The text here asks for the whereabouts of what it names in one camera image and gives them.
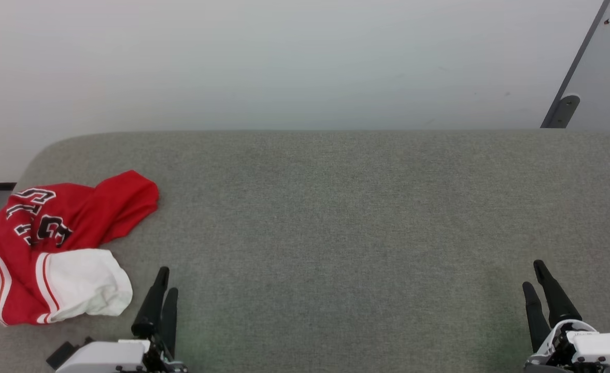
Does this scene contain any red white basketball jersey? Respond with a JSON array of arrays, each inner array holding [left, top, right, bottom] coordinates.
[[0, 170, 160, 326]]

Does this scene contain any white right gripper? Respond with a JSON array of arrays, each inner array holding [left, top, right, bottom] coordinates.
[[522, 260, 610, 373]]

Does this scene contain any grey fabric sofa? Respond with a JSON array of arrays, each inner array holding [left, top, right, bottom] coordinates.
[[0, 130, 610, 373]]

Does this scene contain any grey metal foot bracket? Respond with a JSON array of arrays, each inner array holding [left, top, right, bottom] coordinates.
[[547, 94, 581, 128]]

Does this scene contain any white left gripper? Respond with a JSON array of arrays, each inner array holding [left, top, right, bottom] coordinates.
[[56, 267, 189, 373]]

